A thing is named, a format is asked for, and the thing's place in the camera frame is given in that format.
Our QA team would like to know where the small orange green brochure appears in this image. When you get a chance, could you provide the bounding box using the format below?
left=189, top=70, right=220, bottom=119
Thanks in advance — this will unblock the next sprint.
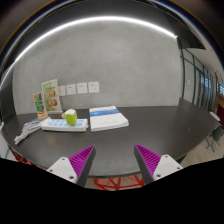
left=33, top=92, right=48, bottom=120

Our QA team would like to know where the curved ceiling light strip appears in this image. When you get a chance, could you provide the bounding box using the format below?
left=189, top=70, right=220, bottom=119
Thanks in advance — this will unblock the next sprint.
left=0, top=16, right=177, bottom=90

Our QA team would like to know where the white blue book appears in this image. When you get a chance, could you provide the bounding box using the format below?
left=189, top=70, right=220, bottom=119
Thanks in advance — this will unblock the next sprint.
left=89, top=106, right=129, bottom=132

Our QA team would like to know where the green white charger plug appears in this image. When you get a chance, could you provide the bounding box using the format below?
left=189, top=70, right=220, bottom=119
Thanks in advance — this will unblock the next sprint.
left=65, top=109, right=78, bottom=125

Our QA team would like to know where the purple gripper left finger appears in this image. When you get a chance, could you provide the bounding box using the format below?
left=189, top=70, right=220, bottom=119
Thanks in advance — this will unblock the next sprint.
left=47, top=145, right=96, bottom=187

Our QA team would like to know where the glass partition with black frames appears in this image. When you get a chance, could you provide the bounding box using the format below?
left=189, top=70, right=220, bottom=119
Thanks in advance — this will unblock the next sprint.
left=177, top=37, right=224, bottom=111

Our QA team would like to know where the tall green brochure stand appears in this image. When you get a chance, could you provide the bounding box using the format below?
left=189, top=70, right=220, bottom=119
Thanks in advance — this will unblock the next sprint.
left=41, top=79, right=62, bottom=113

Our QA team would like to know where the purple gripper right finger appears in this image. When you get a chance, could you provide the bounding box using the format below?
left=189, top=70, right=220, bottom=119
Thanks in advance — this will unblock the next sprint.
left=134, top=144, right=182, bottom=184

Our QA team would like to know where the red chair under table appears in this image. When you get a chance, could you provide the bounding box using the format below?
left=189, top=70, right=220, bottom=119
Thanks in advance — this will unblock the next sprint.
left=94, top=175, right=145, bottom=191

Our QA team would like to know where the right white wall socket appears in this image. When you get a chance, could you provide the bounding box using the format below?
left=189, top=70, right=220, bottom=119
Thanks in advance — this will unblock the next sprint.
left=88, top=82, right=99, bottom=93

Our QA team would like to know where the white wall socket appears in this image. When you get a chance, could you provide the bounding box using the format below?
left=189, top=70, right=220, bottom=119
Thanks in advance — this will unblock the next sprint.
left=66, top=84, right=76, bottom=95
left=88, top=82, right=99, bottom=93
left=59, top=86, right=66, bottom=96
left=77, top=83, right=88, bottom=94

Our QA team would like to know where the white power strip cable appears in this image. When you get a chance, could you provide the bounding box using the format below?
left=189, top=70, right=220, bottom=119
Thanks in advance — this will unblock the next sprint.
left=13, top=116, right=52, bottom=146

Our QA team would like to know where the black chair at right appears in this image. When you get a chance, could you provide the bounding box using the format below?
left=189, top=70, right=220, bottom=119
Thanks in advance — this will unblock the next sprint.
left=206, top=126, right=224, bottom=150

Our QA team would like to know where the left white wall socket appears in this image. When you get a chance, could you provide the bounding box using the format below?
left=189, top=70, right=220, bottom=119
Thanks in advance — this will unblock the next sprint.
left=59, top=86, right=66, bottom=96

